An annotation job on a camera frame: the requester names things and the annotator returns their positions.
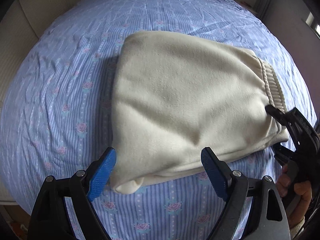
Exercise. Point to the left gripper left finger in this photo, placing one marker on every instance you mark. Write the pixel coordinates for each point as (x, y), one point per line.
(50, 219)

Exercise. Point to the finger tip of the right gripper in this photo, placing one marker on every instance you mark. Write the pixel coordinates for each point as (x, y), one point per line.
(278, 115)

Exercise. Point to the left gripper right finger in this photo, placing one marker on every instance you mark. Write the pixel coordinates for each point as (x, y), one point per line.
(267, 218)

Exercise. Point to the cream sweatpants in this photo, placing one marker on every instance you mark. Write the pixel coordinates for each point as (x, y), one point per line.
(175, 94)

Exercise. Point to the white right sleeve forearm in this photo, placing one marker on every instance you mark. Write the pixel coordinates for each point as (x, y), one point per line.
(295, 226)

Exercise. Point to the right hand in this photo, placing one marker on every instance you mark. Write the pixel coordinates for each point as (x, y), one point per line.
(303, 190)

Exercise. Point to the blue floral bed sheet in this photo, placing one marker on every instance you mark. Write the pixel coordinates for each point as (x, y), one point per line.
(186, 208)

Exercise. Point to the barred window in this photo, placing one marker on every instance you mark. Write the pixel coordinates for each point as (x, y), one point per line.
(313, 24)

